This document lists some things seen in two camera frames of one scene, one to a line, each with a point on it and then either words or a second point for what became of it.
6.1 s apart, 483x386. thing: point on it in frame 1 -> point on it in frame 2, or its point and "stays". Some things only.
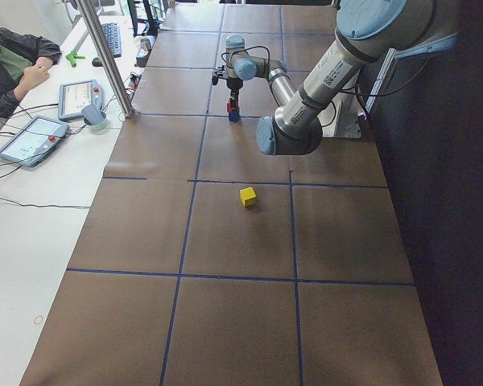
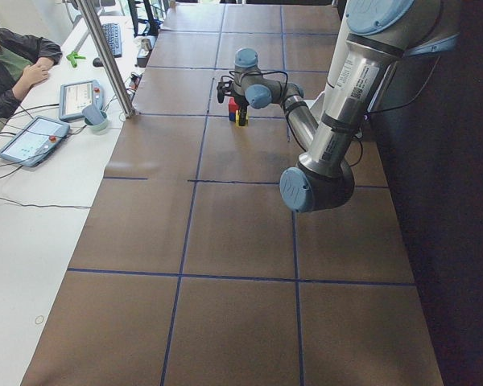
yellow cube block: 248,196 -> 237,121
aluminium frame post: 99,40 stays
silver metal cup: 145,43 stays
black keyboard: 112,34 stays
